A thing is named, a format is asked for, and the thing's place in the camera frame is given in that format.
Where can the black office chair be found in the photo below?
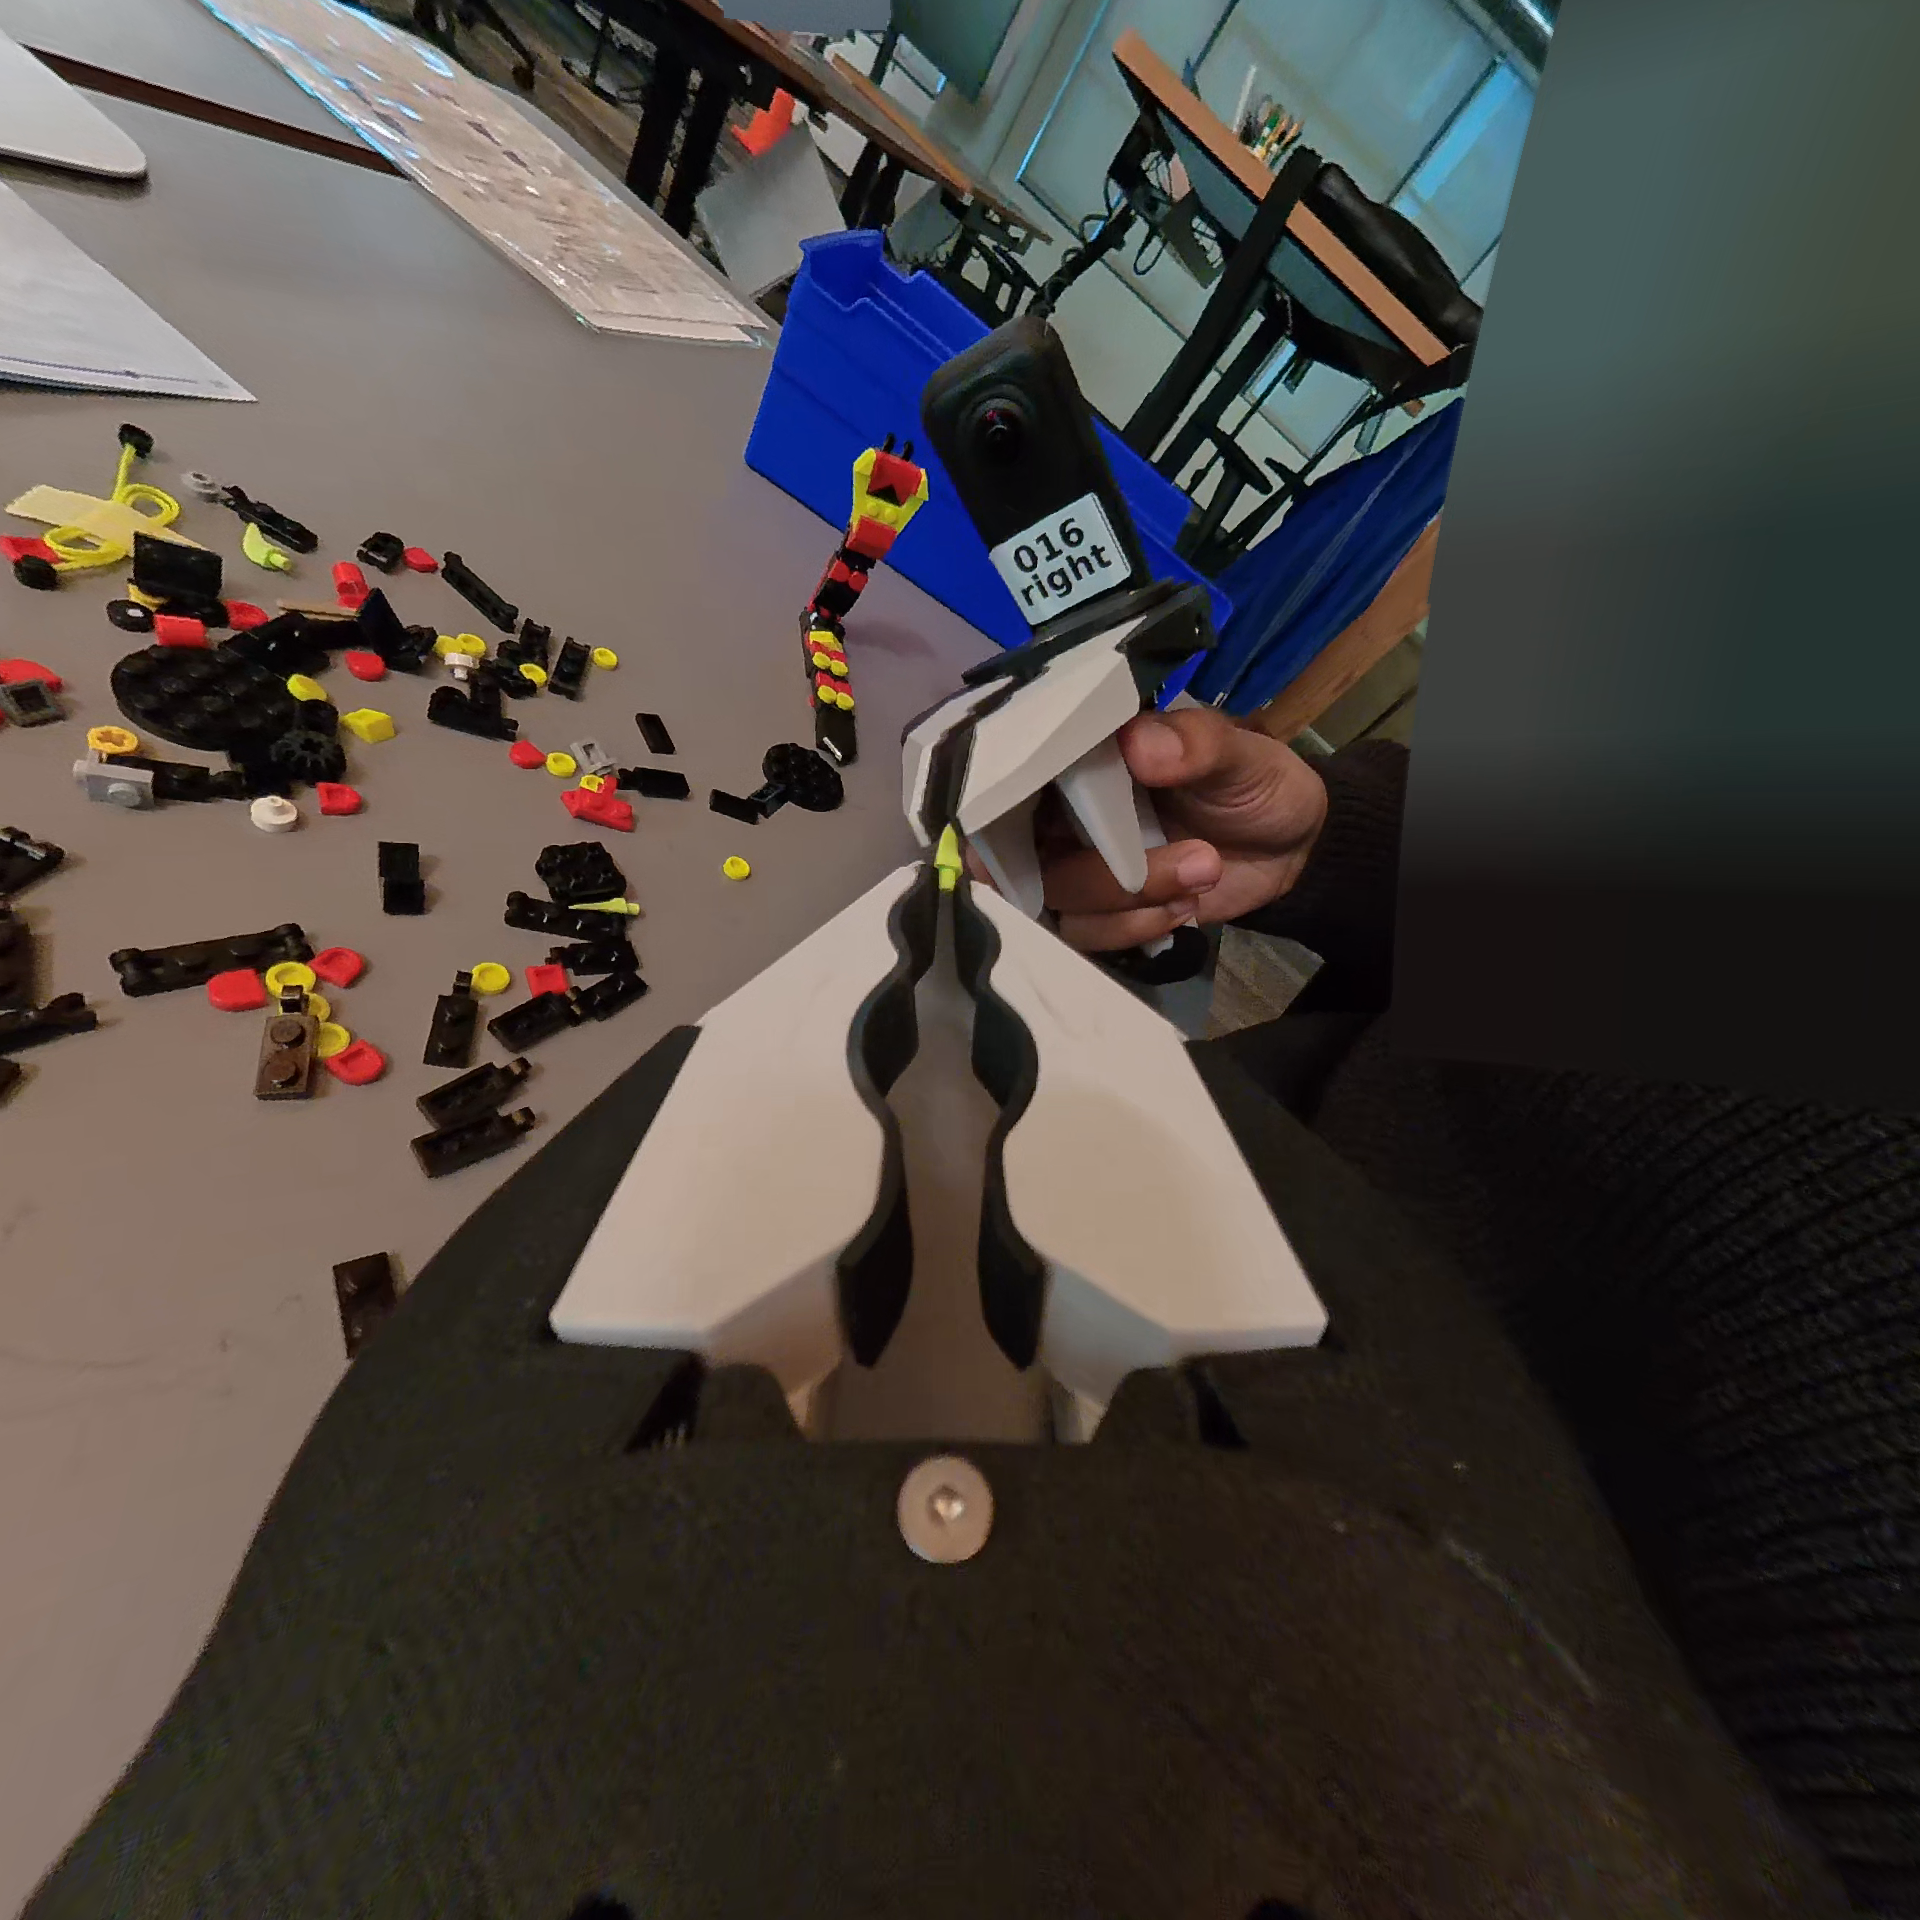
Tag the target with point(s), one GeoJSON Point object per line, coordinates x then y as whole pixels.
{"type": "Point", "coordinates": [1396, 250]}

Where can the large black round lego plate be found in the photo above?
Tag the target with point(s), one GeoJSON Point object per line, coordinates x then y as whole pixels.
{"type": "Point", "coordinates": [195, 698]}

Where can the blue plastic bin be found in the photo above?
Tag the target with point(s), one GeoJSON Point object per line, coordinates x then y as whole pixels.
{"type": "Point", "coordinates": [841, 391]}
{"type": "Point", "coordinates": [1319, 555]}

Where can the light wooden board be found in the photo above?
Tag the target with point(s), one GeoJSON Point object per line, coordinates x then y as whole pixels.
{"type": "Point", "coordinates": [1348, 646]}

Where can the person's black knit sweater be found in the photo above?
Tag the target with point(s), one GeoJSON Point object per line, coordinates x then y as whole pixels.
{"type": "Point", "coordinates": [1724, 1424]}

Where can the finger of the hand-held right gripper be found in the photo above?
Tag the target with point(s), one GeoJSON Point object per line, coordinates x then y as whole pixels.
{"type": "Point", "coordinates": [920, 767]}
{"type": "Point", "coordinates": [1036, 736]}

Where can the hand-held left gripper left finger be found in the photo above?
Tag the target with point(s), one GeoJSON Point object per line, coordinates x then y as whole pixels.
{"type": "Point", "coordinates": [750, 1140]}

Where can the laminated instruction sheet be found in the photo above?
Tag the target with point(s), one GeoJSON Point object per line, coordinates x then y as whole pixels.
{"type": "Point", "coordinates": [495, 165]}

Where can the orange plastic object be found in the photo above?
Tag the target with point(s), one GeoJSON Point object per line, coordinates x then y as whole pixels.
{"type": "Point", "coordinates": [765, 129]}

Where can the white paper sheet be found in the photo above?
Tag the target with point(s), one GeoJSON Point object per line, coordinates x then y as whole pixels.
{"type": "Point", "coordinates": [90, 325]}

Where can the person's right hand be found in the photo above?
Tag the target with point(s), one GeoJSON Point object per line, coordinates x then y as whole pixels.
{"type": "Point", "coordinates": [1244, 810]}

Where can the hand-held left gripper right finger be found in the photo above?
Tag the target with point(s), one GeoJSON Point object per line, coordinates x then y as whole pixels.
{"type": "Point", "coordinates": [1155, 1186]}

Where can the dark brown lego hinge plate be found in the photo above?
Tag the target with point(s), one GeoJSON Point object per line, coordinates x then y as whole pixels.
{"type": "Point", "coordinates": [362, 1290]}

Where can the black square lego brick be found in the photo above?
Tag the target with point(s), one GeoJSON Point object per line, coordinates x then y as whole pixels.
{"type": "Point", "coordinates": [582, 869]}

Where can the pen holder with pens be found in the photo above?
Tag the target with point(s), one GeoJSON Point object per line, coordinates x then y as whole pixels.
{"type": "Point", "coordinates": [1273, 136]}

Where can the wooden top desk black legs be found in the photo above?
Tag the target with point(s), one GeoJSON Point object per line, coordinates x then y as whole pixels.
{"type": "Point", "coordinates": [662, 119]}
{"type": "Point", "coordinates": [1356, 278]}

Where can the red yellow black lego snake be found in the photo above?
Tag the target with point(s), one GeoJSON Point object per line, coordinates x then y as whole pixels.
{"type": "Point", "coordinates": [887, 496]}

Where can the pile of loose lego pieces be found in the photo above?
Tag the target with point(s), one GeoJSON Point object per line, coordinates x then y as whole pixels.
{"type": "Point", "coordinates": [176, 566]}

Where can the person's right forearm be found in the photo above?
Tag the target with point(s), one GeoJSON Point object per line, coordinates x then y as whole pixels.
{"type": "Point", "coordinates": [1356, 869]}

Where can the small black round lego plate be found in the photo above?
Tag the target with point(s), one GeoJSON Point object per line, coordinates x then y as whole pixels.
{"type": "Point", "coordinates": [804, 774]}

